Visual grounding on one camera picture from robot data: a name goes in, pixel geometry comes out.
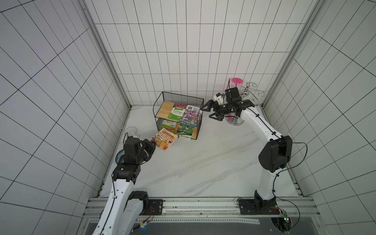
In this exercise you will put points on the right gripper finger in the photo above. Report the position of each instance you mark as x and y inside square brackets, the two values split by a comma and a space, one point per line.
[209, 106]
[216, 116]

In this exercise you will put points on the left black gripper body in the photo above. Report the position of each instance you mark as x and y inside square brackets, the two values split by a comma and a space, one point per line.
[147, 151]

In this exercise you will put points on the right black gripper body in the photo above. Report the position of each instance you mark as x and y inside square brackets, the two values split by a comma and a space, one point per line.
[223, 107]

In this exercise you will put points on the purple flower seed bag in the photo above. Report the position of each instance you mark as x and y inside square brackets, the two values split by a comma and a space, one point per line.
[191, 116]

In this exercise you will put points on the orange striped seed bag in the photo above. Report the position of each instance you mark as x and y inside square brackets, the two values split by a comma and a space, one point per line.
[164, 139]

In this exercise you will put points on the green white impatiens seed bag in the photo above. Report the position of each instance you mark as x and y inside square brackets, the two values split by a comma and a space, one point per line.
[176, 113]

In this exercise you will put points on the green vegetable seed bag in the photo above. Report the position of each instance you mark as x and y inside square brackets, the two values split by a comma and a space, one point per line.
[184, 132]

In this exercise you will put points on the green pink flower seed bag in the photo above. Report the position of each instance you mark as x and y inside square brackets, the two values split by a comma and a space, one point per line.
[168, 125]

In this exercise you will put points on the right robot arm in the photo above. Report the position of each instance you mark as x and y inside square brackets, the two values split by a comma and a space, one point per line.
[276, 153]

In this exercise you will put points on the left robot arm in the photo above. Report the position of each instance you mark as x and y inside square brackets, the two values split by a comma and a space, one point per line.
[124, 205]

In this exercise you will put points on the clear glass cup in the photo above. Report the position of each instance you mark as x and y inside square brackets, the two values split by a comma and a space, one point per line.
[130, 131]

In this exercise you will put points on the small electronics board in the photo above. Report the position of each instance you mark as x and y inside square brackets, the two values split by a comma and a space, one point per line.
[283, 224]

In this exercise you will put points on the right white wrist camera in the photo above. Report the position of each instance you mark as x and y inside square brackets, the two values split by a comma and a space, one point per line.
[218, 98]

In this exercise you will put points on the silver wire rack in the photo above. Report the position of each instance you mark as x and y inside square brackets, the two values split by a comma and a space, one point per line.
[250, 91]

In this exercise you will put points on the black wire mesh shelf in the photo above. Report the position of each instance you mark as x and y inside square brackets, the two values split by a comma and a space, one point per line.
[166, 101]

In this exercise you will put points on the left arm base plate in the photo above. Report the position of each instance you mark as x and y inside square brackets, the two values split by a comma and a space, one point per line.
[152, 207]

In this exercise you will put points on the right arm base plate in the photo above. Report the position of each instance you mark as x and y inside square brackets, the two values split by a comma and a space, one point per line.
[257, 207]

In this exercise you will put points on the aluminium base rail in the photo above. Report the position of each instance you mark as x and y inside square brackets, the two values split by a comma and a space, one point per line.
[210, 210]

